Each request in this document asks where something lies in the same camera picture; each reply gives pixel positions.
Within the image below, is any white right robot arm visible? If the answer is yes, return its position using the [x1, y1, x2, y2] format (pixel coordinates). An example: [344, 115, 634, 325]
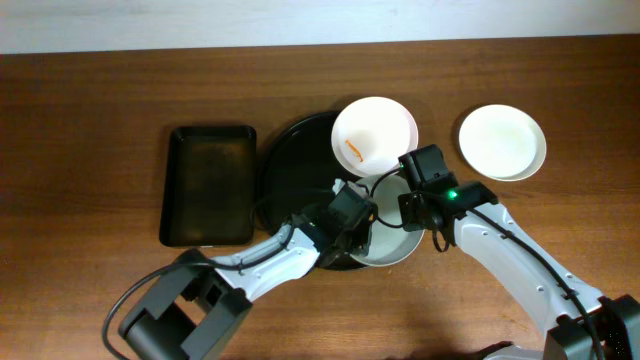
[398, 182, 639, 359]

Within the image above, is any grey plate with sauce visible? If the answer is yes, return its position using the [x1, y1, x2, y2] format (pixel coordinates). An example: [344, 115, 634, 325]
[350, 175, 424, 267]

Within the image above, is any black round tray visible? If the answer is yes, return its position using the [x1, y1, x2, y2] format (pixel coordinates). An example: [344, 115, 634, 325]
[257, 110, 401, 271]

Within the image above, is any black rectangular tray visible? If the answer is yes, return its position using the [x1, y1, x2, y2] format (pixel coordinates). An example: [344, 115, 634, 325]
[159, 125, 257, 248]

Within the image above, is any pinkish white plate with sauce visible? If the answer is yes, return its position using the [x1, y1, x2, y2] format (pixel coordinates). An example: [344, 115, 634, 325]
[331, 97, 419, 178]

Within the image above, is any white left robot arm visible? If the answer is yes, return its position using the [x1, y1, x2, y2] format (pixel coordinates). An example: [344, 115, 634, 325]
[118, 181, 378, 360]

